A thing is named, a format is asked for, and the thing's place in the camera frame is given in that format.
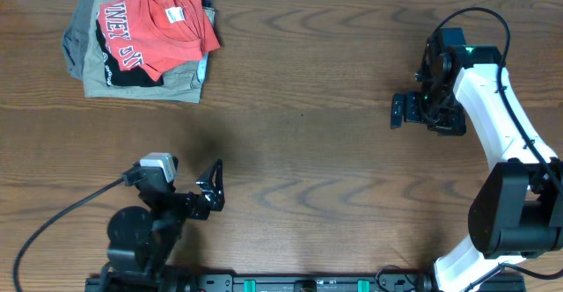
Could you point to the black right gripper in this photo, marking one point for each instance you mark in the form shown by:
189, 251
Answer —
454, 125

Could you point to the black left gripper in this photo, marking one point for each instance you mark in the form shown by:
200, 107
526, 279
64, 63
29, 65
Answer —
209, 203

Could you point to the red orange t-shirt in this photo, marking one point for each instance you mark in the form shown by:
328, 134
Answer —
156, 35

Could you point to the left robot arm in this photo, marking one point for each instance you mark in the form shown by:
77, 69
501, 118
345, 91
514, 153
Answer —
141, 240

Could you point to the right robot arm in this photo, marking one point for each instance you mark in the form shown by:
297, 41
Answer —
517, 213

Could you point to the khaki folded garment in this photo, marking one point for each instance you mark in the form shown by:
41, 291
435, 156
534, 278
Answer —
183, 83

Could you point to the black folded garment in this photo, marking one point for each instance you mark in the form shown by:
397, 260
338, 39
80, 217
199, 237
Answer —
115, 77

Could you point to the grey folded garment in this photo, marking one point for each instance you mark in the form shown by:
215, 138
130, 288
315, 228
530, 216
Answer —
75, 38

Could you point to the black mounting rail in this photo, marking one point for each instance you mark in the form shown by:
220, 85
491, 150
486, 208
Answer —
228, 283

